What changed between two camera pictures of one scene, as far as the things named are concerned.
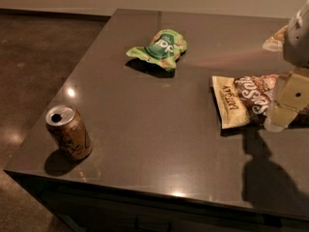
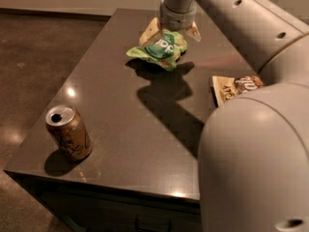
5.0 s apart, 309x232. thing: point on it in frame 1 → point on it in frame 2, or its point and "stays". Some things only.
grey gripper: [297, 43] → [176, 19]
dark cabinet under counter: [88, 206] stays
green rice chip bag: [163, 50] stays
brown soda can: [69, 131] stays
